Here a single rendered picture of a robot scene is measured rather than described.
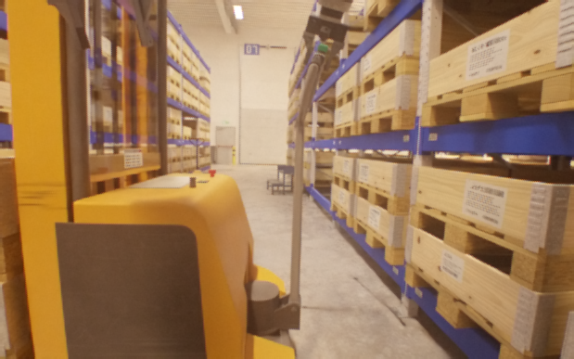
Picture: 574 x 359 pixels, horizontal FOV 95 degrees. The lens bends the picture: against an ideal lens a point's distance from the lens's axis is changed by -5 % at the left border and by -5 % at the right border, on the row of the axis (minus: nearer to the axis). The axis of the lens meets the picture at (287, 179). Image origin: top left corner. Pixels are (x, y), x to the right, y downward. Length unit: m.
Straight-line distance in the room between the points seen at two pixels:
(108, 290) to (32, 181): 0.36
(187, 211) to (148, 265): 0.18
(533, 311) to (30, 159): 1.53
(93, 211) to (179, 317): 0.36
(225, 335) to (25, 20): 0.98
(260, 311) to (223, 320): 0.37
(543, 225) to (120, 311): 1.25
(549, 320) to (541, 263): 0.19
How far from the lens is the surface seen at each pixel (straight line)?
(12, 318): 1.13
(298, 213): 1.11
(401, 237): 2.02
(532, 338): 1.24
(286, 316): 1.26
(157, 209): 0.79
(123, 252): 0.85
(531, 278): 1.18
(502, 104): 1.40
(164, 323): 0.91
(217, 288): 0.82
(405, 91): 1.97
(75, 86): 0.94
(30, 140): 0.99
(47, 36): 0.99
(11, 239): 1.08
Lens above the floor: 1.04
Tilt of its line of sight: 6 degrees down
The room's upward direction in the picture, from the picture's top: 2 degrees clockwise
